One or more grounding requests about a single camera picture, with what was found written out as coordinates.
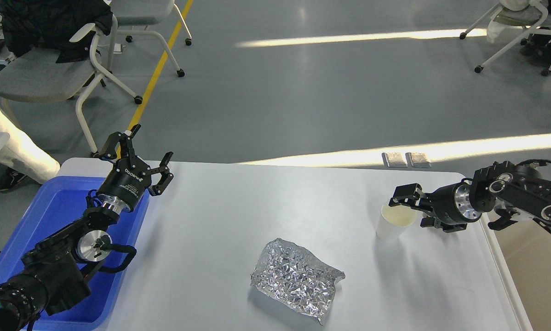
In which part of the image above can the silver floor plate left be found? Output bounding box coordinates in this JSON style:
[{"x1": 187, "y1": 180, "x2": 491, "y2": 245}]
[{"x1": 381, "y1": 152, "x2": 408, "y2": 168}]

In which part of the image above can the grey chair left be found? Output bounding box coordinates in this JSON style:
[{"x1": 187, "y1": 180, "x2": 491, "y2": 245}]
[{"x1": 0, "y1": 23, "x2": 143, "y2": 154}]

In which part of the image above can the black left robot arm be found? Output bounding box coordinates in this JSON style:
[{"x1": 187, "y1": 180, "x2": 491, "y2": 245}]
[{"x1": 0, "y1": 124, "x2": 174, "y2": 331}]

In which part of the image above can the person in white trousers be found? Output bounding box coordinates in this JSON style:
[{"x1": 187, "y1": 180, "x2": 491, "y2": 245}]
[{"x1": 0, "y1": 109, "x2": 61, "y2": 191}]

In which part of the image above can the white plastic bin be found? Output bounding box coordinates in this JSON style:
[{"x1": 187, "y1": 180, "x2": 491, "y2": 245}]
[{"x1": 481, "y1": 212, "x2": 551, "y2": 331}]

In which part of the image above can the white paper cup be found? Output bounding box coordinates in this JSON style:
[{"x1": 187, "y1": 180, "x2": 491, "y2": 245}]
[{"x1": 376, "y1": 205, "x2": 418, "y2": 242}]

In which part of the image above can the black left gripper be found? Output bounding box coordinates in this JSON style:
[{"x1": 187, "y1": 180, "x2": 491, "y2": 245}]
[{"x1": 93, "y1": 124, "x2": 174, "y2": 212}]

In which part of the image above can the black jacket on chair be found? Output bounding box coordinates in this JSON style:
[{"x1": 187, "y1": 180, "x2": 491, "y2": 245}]
[{"x1": 0, "y1": 0, "x2": 112, "y2": 63}]

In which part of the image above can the crumpled aluminium foil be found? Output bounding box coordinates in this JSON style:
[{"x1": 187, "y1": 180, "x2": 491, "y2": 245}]
[{"x1": 250, "y1": 238, "x2": 346, "y2": 325}]

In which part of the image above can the white chair top right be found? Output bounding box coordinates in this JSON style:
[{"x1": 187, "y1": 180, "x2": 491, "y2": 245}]
[{"x1": 459, "y1": 0, "x2": 551, "y2": 77}]

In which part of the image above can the grey chair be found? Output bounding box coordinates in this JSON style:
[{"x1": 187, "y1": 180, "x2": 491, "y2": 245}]
[
  {"x1": 0, "y1": 23, "x2": 143, "y2": 154},
  {"x1": 106, "y1": 0, "x2": 193, "y2": 78}
]

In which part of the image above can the blue plastic bin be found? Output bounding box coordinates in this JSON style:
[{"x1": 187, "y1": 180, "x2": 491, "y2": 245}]
[{"x1": 0, "y1": 176, "x2": 124, "y2": 331}]

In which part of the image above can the silver floor plate right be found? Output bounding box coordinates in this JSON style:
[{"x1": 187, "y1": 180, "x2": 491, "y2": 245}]
[{"x1": 406, "y1": 152, "x2": 432, "y2": 168}]

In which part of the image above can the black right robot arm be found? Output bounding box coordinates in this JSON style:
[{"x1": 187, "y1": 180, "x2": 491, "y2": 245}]
[{"x1": 388, "y1": 159, "x2": 551, "y2": 235}]

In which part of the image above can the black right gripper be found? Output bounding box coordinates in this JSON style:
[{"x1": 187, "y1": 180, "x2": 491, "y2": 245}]
[{"x1": 389, "y1": 182, "x2": 482, "y2": 233}]

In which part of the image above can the silver floor plate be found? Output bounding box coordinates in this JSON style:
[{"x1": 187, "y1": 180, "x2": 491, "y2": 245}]
[
  {"x1": 406, "y1": 152, "x2": 432, "y2": 168},
  {"x1": 381, "y1": 152, "x2": 408, "y2": 168}
]

